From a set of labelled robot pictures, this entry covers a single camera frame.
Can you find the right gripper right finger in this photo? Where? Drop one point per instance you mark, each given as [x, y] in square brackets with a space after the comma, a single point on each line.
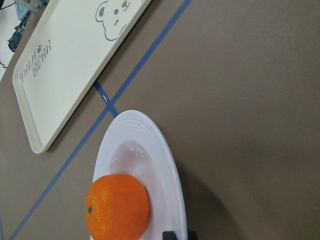
[191, 235]

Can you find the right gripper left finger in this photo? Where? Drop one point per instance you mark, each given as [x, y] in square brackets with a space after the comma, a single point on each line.
[169, 235]

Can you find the orange fruit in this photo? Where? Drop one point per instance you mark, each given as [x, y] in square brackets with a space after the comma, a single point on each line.
[117, 207]

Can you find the white ribbed plate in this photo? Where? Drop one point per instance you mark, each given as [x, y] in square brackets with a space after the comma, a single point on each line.
[134, 145]

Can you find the cream bear tray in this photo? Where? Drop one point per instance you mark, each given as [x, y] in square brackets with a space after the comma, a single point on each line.
[68, 49]

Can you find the blue patterned cloth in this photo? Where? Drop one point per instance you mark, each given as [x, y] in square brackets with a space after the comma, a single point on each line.
[23, 14]

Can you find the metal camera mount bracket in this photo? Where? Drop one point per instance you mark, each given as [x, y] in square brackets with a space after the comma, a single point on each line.
[33, 5]

